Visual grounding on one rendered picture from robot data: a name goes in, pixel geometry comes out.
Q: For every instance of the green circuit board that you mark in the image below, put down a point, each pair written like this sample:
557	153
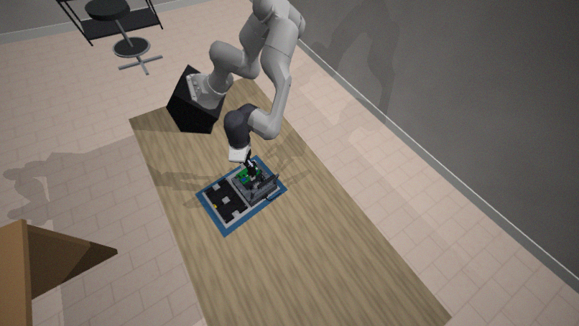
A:
243	175

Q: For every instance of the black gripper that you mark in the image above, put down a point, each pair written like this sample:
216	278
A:
250	166

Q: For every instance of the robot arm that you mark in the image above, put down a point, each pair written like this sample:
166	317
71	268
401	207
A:
275	26

